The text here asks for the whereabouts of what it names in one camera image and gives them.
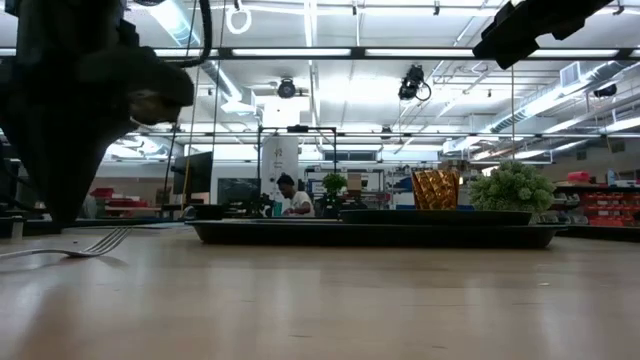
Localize black overhead crossbar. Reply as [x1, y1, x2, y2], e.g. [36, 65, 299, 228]
[0, 47, 640, 62]

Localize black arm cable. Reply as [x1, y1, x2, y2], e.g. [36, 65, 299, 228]
[169, 0, 214, 69]

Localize amber glass cup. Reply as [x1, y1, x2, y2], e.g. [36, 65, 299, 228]
[410, 168, 461, 211]

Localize person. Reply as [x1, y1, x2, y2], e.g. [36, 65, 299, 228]
[275, 173, 316, 218]

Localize small green potted plant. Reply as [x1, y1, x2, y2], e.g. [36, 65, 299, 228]
[321, 172, 349, 202]

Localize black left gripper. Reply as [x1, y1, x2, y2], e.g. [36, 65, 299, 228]
[0, 0, 196, 229]

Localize black hanging camera with cable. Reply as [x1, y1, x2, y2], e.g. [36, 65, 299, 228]
[398, 63, 432, 102]

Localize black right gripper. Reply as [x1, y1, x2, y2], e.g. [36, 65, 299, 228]
[472, 0, 614, 70]

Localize black monitor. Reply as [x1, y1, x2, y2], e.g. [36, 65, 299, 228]
[172, 151, 215, 197]

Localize white hanging ring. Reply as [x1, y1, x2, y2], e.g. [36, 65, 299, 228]
[224, 4, 253, 35]

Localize black aluminium table frame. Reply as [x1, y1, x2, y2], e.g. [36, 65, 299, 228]
[0, 214, 640, 244]

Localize green artificial plant ball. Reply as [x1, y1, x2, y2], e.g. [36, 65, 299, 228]
[468, 159, 556, 216]

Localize fork with orange handle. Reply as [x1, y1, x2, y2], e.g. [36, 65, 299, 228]
[0, 226, 134, 261]

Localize white standing banner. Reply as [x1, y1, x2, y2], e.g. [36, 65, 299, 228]
[260, 135, 300, 201]

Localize red storage bins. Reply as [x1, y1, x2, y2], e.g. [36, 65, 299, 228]
[89, 187, 150, 210]
[567, 170, 640, 227]

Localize black rectangular tray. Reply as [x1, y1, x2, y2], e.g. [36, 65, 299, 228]
[185, 218, 569, 250]

